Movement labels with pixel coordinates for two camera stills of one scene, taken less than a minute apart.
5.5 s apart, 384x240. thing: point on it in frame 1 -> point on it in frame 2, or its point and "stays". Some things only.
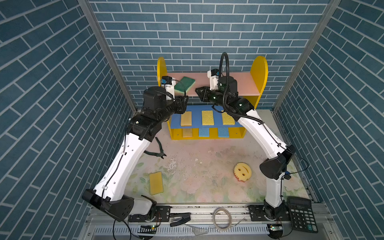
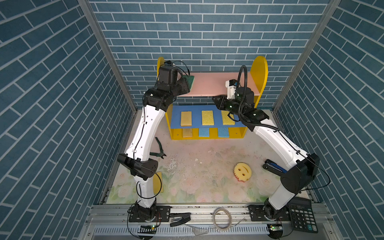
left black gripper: [180, 106] -> [182, 83]
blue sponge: [223, 132] stays
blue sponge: [204, 132] stays
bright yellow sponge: [227, 120] stays
